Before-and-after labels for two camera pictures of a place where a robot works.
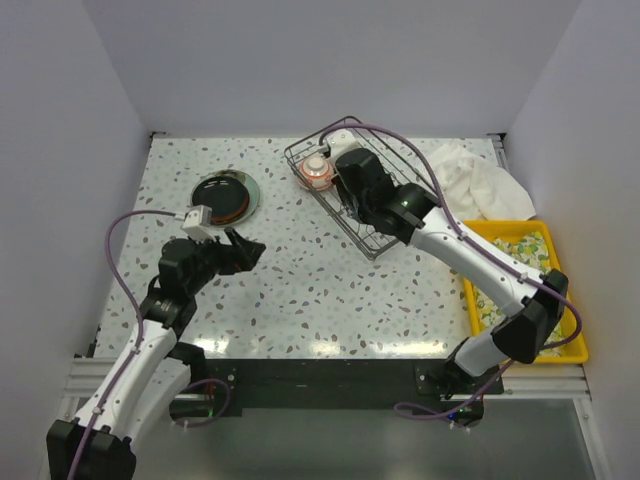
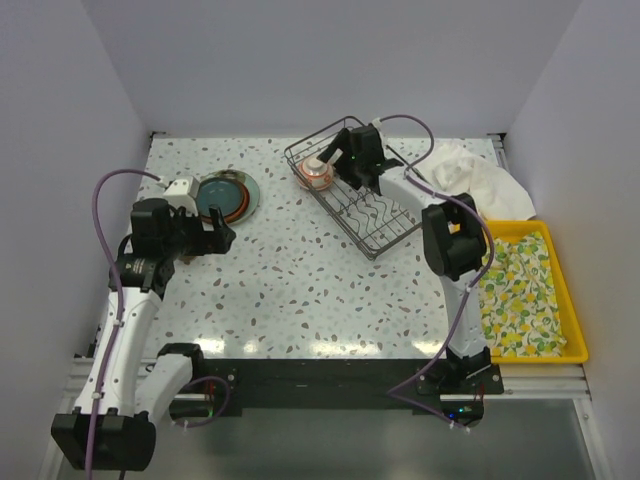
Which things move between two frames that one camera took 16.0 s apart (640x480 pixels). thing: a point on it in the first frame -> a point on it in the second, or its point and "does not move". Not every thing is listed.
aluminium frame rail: (84, 375) does not move
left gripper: (240, 255) -> (209, 241)
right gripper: (341, 186) -> (342, 142)
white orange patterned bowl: (316, 172) does not move
